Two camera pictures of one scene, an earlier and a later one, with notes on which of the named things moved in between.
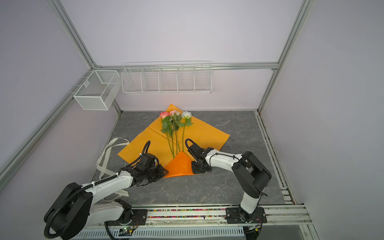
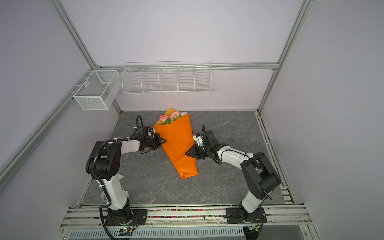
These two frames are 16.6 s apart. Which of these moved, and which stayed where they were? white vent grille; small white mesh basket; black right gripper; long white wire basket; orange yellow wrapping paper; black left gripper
Moved: black left gripper; black right gripper; orange yellow wrapping paper
Stayed: long white wire basket; white vent grille; small white mesh basket
